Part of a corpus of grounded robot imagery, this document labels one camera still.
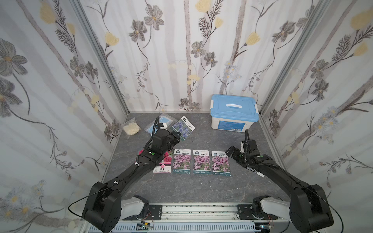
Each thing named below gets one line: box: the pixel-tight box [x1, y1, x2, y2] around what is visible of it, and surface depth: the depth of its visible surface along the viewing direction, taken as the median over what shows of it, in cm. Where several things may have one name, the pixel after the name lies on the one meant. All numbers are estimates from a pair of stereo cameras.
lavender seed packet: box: [170, 115, 196, 142], surface depth 88 cm
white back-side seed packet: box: [172, 149, 191, 175], surface depth 94 cm
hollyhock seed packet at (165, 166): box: [153, 149, 173, 174], surface depth 92 cm
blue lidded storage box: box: [209, 93, 260, 133], surface depth 103 cm
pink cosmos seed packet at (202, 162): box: [192, 149, 212, 175], surface depth 94 cm
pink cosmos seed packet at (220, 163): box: [211, 150, 232, 177], surface depth 92 cm
